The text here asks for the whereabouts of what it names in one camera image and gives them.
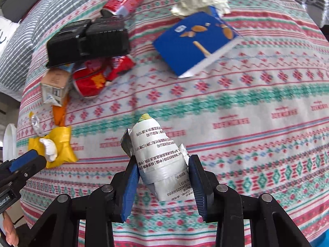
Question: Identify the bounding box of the crumpled white tissue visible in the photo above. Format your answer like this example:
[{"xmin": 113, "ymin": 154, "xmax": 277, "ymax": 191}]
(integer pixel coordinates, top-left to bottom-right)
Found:
[{"xmin": 39, "ymin": 138, "xmax": 57, "ymax": 162}]

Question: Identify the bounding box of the silver foil wrapper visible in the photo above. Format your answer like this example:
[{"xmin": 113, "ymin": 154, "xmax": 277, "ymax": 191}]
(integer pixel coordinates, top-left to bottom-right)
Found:
[{"xmin": 29, "ymin": 112, "xmax": 44, "ymax": 137}]

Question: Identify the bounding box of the red soda can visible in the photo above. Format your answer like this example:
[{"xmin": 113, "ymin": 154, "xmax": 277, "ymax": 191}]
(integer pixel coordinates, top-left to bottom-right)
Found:
[{"xmin": 100, "ymin": 0, "xmax": 144, "ymax": 17}]

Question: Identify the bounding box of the black plastic food tray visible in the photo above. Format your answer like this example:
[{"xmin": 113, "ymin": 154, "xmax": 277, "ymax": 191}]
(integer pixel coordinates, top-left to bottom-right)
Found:
[{"xmin": 46, "ymin": 16, "xmax": 131, "ymax": 68}]

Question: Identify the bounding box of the white deer pillow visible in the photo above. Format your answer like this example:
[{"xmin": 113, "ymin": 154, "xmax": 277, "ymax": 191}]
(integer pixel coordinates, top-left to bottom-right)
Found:
[{"xmin": 0, "ymin": 16, "xmax": 19, "ymax": 56}]

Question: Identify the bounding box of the crumpled white paper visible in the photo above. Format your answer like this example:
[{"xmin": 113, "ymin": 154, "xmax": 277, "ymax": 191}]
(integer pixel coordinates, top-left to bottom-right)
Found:
[{"xmin": 171, "ymin": 0, "xmax": 231, "ymax": 17}]

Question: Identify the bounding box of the white silver snack wrapper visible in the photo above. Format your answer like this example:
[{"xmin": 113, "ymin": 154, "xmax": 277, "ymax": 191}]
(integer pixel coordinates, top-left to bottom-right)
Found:
[{"xmin": 120, "ymin": 113, "xmax": 194, "ymax": 202}]

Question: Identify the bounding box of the red snack wrapper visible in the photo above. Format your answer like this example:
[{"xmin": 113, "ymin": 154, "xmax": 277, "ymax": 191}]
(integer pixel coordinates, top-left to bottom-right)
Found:
[{"xmin": 72, "ymin": 55, "xmax": 136, "ymax": 98}]

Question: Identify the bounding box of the patterned tablecloth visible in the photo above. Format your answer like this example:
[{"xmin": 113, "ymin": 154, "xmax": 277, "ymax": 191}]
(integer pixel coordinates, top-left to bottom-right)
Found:
[{"xmin": 21, "ymin": 0, "xmax": 328, "ymax": 241}]

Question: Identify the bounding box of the grey striped sofa blanket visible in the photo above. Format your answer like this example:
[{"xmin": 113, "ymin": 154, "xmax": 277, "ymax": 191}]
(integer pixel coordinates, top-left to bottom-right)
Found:
[{"xmin": 0, "ymin": 0, "xmax": 134, "ymax": 102}]

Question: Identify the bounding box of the yellow snack wrapper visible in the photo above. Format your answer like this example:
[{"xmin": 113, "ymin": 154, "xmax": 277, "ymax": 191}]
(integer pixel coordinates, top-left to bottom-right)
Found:
[{"xmin": 28, "ymin": 127, "xmax": 78, "ymax": 169}]

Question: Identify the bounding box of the white trash bin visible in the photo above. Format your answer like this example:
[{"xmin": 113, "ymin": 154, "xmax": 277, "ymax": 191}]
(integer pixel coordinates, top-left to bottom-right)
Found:
[{"xmin": 3, "ymin": 123, "xmax": 18, "ymax": 162}]

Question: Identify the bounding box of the orange wrapper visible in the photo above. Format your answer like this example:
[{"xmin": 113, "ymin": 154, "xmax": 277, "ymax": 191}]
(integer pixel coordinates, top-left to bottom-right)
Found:
[{"xmin": 52, "ymin": 94, "xmax": 70, "ymax": 127}]

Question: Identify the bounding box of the brown milk carton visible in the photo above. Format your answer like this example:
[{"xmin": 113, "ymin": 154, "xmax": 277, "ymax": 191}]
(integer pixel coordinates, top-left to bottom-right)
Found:
[{"xmin": 40, "ymin": 64, "xmax": 74, "ymax": 106}]

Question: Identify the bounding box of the person's hand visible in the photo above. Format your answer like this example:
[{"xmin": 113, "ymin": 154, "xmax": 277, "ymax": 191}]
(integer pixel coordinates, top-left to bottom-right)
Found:
[{"xmin": 2, "ymin": 211, "xmax": 19, "ymax": 246}]

